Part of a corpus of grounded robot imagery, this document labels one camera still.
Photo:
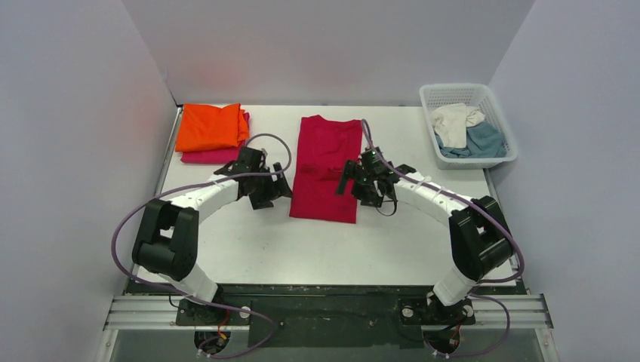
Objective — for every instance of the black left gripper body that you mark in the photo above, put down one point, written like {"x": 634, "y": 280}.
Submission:
{"x": 269, "y": 188}

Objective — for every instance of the white cloth in basket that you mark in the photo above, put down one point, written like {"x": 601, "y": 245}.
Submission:
{"x": 451, "y": 121}

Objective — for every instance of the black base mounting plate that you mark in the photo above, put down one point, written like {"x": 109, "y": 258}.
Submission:
{"x": 268, "y": 316}

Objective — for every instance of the folded pink t-shirt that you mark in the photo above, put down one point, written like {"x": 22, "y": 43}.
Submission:
{"x": 215, "y": 156}

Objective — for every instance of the red t-shirt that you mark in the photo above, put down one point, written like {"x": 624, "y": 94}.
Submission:
{"x": 323, "y": 148}

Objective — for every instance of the white plastic basket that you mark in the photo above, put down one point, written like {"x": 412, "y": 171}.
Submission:
{"x": 433, "y": 96}

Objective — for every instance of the blue cloth in basket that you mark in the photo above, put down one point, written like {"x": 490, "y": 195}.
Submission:
{"x": 482, "y": 141}

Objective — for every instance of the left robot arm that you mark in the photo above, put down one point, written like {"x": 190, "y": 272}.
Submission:
{"x": 167, "y": 240}

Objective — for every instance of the aluminium rail frame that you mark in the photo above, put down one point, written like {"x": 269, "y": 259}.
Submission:
{"x": 531, "y": 341}

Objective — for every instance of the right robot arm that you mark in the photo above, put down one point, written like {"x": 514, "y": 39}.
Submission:
{"x": 477, "y": 229}

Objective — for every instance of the folded orange t-shirt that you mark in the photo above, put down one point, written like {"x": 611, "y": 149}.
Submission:
{"x": 206, "y": 127}

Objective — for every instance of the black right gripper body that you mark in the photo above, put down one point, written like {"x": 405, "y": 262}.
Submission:
{"x": 357, "y": 181}

